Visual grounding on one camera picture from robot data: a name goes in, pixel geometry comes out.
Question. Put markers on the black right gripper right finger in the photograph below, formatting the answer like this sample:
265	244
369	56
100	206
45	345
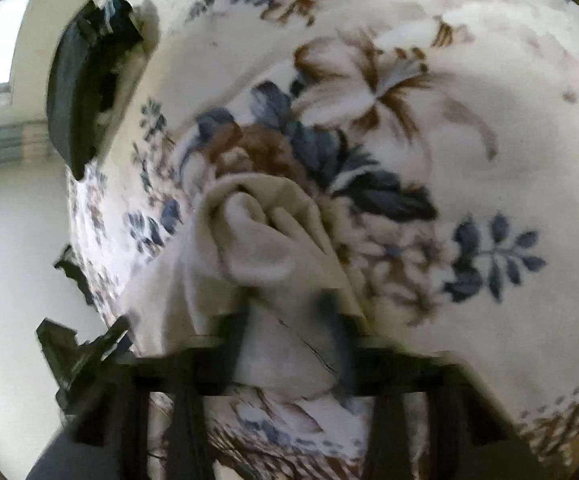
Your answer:
429	419

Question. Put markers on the beige shirt with black collar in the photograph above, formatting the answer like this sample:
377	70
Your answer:
258	241

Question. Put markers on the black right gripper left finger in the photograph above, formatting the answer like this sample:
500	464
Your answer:
141	409

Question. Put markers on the green striped curtain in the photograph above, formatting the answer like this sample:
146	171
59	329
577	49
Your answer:
25	143

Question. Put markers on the floral fleece bed blanket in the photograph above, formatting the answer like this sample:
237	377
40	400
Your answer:
440	142

